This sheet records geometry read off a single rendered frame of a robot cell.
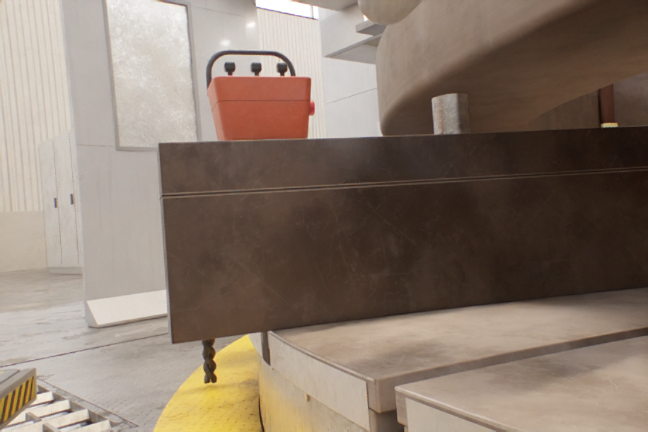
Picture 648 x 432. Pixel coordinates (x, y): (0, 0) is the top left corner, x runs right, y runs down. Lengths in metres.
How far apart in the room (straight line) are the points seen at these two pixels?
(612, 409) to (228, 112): 0.84
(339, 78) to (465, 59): 5.26
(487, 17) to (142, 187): 3.13
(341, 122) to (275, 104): 5.39
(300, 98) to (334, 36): 4.03
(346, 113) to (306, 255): 5.39
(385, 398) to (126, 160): 3.51
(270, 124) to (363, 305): 0.41
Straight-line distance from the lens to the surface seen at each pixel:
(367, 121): 6.33
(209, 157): 1.21
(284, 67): 1.35
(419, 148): 1.34
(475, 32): 1.46
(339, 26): 5.26
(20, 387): 1.07
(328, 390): 0.96
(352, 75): 6.55
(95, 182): 4.12
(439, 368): 0.88
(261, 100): 1.25
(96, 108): 4.19
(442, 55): 1.58
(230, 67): 1.33
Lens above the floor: 0.52
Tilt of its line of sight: 1 degrees up
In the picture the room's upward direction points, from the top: 4 degrees counter-clockwise
